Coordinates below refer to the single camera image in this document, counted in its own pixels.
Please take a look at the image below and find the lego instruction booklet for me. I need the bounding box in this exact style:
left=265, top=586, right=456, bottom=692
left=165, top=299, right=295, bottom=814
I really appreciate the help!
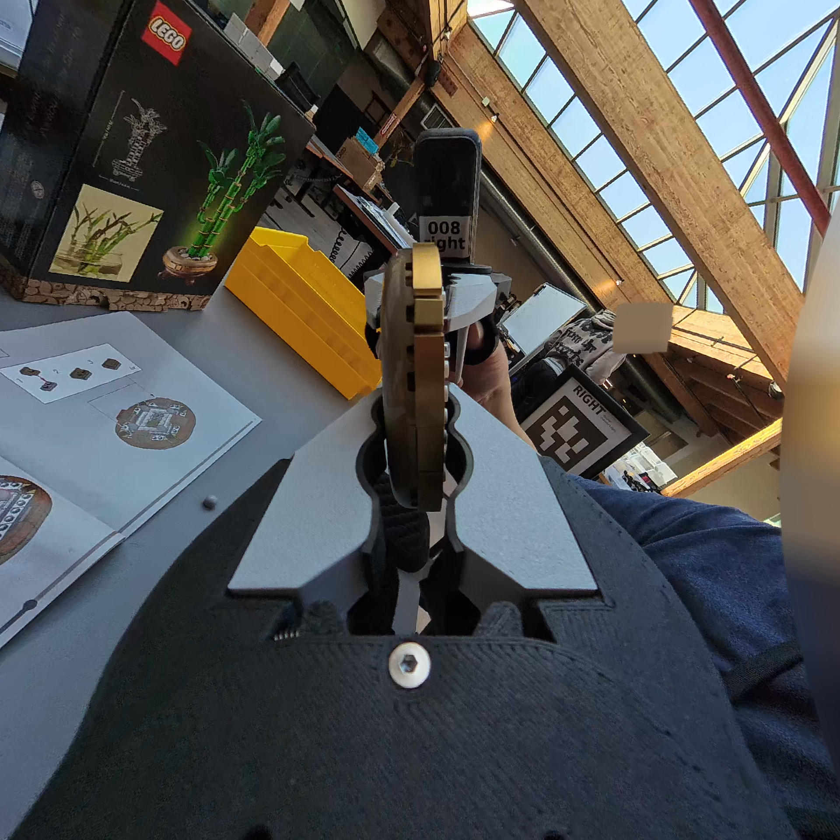
left=0, top=310, right=262, bottom=651

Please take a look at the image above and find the framed marker sign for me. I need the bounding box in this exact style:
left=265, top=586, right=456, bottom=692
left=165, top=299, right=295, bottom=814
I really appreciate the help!
left=518, top=364, right=651, bottom=480

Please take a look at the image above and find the white whiteboard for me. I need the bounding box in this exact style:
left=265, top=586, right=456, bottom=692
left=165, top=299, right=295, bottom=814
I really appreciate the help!
left=502, top=283, right=588, bottom=368

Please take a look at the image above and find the wooden roof beam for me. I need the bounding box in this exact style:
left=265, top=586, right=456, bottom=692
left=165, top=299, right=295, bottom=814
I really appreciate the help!
left=518, top=0, right=807, bottom=385

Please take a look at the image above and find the person's right hand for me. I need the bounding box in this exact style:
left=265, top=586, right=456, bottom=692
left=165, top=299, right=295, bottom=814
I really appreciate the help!
left=456, top=338, right=529, bottom=435

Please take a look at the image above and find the gold round lego base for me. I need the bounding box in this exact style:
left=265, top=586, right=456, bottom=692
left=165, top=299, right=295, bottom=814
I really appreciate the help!
left=379, top=244, right=454, bottom=511

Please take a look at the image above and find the cardboard box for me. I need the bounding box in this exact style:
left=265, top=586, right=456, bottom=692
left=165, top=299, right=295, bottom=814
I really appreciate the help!
left=336, top=128, right=386, bottom=193

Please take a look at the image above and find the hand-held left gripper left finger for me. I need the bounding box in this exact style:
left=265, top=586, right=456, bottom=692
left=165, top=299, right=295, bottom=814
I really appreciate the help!
left=227, top=394, right=389, bottom=632

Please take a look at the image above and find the yellow plastic bin stack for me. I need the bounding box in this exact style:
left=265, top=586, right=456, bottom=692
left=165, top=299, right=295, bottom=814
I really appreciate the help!
left=225, top=226, right=382, bottom=400

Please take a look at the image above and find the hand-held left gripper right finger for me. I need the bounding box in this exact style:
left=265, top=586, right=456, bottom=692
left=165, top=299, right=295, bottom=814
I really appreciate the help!
left=445, top=384, right=599, bottom=621

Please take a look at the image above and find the black lego set box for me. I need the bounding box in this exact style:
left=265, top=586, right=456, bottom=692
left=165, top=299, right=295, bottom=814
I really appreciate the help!
left=0, top=0, right=316, bottom=312

